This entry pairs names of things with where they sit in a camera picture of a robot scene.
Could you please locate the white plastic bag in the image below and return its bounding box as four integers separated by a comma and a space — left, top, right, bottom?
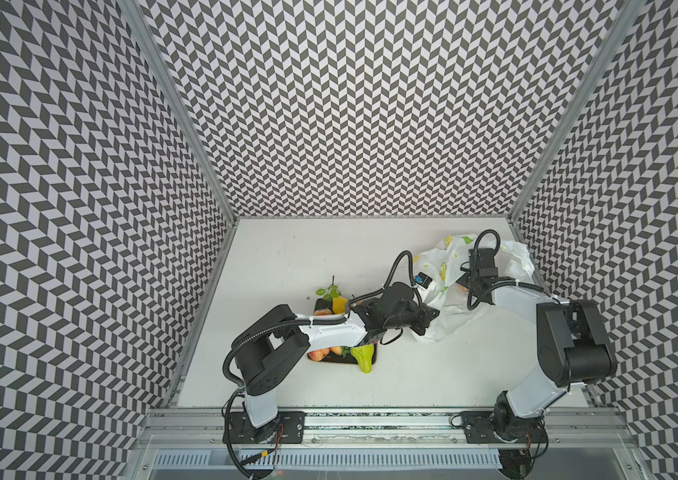
413, 233, 535, 344

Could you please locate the green fake fruit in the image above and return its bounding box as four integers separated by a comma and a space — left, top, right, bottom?
350, 344, 376, 374

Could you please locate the yellow fake pear with leaves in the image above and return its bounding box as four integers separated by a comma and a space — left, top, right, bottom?
314, 278, 348, 316

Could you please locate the red fake strawberry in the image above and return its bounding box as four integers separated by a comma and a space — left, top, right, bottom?
308, 348, 331, 362

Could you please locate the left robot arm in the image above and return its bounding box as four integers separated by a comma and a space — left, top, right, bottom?
222, 251, 439, 429

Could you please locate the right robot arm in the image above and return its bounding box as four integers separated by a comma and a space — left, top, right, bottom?
457, 229, 618, 442

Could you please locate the black tray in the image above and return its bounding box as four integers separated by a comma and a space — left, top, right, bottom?
307, 298, 380, 366

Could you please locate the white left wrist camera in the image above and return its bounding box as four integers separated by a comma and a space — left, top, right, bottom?
414, 272, 433, 290

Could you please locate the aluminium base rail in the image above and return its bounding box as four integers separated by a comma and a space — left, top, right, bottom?
135, 407, 637, 449

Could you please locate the aluminium corner post right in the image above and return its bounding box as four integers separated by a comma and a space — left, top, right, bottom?
508, 0, 645, 225

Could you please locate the aluminium corner post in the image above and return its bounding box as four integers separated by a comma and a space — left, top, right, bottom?
508, 0, 645, 225
118, 0, 237, 223

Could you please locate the aluminium corner post left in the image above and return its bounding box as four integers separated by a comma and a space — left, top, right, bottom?
118, 0, 237, 223

